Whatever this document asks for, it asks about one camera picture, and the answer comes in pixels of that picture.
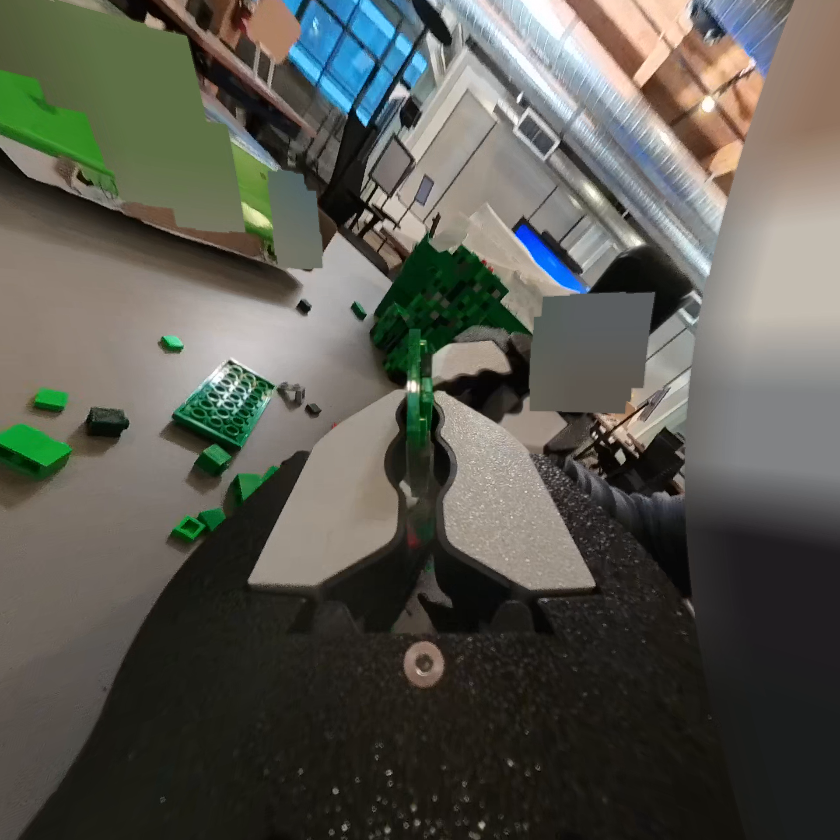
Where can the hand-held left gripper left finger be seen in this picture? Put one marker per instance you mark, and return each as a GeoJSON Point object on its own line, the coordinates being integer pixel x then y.
{"type": "Point", "coordinates": [334, 518]}

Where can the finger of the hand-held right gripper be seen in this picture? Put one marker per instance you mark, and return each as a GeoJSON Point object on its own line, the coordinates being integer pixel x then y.
{"type": "Point", "coordinates": [472, 364]}

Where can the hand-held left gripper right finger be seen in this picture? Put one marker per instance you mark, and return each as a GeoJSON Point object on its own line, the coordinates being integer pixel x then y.
{"type": "Point", "coordinates": [512, 518]}

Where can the grey desk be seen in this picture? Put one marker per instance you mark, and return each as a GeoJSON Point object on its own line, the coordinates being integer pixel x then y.
{"type": "Point", "coordinates": [98, 590]}

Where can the green checkered brick cube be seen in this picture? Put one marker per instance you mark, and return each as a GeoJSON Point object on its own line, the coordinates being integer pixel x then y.
{"type": "Point", "coordinates": [446, 295]}

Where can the small green toy piece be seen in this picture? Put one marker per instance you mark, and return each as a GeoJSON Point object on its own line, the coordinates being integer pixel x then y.
{"type": "Point", "coordinates": [358, 310]}
{"type": "Point", "coordinates": [270, 472]}

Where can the green slope toy brick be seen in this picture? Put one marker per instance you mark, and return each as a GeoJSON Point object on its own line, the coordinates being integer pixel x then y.
{"type": "Point", "coordinates": [211, 520]}
{"type": "Point", "coordinates": [244, 491]}
{"type": "Point", "coordinates": [212, 460]}

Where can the blue screen monitor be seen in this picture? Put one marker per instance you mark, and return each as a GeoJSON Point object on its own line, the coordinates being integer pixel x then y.
{"type": "Point", "coordinates": [548, 256]}

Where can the small grey toy pieces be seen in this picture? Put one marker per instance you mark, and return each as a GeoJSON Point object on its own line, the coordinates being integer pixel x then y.
{"type": "Point", "coordinates": [291, 392]}

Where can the clear plastic bag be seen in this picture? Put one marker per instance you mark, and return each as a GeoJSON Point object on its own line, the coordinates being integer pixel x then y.
{"type": "Point", "coordinates": [485, 226]}

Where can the green framed toy tile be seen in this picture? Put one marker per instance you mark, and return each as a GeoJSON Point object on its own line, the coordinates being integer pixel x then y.
{"type": "Point", "coordinates": [185, 529]}

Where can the large green studded plate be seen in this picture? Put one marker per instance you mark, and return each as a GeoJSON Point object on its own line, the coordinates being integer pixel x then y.
{"type": "Point", "coordinates": [223, 403]}

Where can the white air vent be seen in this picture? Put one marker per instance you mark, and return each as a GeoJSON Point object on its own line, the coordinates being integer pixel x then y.
{"type": "Point", "coordinates": [537, 133]}

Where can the grey screen on stand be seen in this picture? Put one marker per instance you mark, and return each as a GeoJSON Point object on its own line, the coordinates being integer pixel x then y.
{"type": "Point", "coordinates": [392, 164]}

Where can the dark green toy brick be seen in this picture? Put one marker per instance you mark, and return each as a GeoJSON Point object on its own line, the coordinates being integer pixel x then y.
{"type": "Point", "coordinates": [106, 422]}

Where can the green hollow toy brick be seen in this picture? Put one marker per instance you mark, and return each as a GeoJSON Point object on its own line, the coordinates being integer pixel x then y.
{"type": "Point", "coordinates": [29, 449]}

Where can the blue-lit window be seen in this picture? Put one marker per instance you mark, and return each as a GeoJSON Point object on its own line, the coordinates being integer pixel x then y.
{"type": "Point", "coordinates": [354, 59]}

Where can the black floor lamp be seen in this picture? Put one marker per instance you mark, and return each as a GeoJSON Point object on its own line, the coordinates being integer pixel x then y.
{"type": "Point", "coordinates": [433, 23]}

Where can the tan book stand board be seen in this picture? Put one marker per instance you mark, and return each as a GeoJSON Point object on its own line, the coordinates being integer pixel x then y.
{"type": "Point", "coordinates": [275, 29]}

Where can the green cardboard toy box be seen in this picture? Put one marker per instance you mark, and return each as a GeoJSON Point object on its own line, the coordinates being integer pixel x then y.
{"type": "Point", "coordinates": [39, 124]}

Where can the silver air duct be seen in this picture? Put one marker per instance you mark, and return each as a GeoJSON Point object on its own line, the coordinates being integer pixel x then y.
{"type": "Point", "coordinates": [590, 131]}

